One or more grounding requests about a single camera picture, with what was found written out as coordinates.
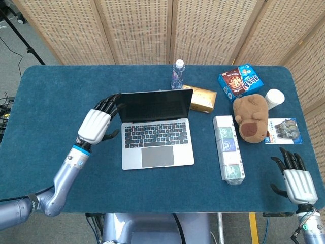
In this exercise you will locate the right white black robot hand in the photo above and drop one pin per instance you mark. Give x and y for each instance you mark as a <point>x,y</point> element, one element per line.
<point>299,185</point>

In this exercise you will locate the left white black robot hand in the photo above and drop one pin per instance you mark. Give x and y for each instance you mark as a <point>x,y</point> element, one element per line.
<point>94,124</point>

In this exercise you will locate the silver laptop black keyboard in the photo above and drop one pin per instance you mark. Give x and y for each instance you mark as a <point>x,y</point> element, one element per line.
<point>157,142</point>

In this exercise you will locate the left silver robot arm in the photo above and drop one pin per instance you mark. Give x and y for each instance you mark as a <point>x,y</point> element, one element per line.
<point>63,175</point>

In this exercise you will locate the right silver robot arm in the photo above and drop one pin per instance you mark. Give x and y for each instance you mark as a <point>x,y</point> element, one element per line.
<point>313,226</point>

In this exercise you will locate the blue snack packet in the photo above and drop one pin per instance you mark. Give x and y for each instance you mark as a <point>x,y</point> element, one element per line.
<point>287,132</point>

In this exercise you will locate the white tissue multipack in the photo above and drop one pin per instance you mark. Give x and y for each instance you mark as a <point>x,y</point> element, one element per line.
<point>228,150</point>

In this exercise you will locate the brown capybara plush toy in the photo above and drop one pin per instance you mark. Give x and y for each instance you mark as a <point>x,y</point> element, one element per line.
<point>251,114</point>

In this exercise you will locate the blue table cover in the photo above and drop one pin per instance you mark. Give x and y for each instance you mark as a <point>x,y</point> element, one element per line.
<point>152,190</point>

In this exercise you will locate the white table leg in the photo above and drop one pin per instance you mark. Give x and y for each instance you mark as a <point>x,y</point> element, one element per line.
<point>220,228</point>

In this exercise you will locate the white paper cup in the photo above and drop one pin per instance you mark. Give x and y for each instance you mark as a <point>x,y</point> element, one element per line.
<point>274,97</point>

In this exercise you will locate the clear plastic water bottle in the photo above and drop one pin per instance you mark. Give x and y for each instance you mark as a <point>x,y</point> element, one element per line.
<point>177,75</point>

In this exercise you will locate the woven wooden folding screen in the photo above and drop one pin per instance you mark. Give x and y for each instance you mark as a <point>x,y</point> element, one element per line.
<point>142,30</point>

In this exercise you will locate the gold tissue pack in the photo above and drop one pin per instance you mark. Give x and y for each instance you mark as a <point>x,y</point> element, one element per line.
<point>203,101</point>

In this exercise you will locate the black tripod stand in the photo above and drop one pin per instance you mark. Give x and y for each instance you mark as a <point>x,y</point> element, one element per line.
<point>23,38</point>

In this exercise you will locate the silver robot torso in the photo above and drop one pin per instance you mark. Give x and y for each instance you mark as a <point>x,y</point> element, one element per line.
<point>152,228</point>

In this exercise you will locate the blue cookie box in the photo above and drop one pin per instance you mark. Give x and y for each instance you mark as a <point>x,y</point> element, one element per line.
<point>240,81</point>

